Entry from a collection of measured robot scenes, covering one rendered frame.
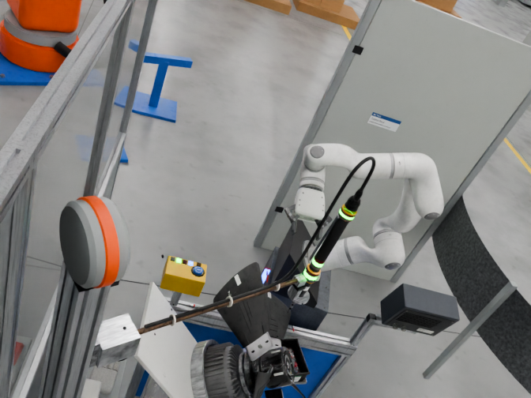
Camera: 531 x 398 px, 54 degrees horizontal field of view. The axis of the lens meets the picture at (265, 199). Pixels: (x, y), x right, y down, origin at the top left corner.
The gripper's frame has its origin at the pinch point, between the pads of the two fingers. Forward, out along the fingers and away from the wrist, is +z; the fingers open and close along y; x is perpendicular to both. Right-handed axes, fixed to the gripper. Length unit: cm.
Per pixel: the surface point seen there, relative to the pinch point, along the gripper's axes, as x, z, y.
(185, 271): -47, 9, 32
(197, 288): -49, 14, 26
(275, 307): -32.1, 19.2, -1.4
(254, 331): -8.1, 32.5, 10.9
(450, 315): -36, 8, -77
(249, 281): -2.2, 18.8, 16.0
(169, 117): -279, -185, 56
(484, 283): -115, -36, -152
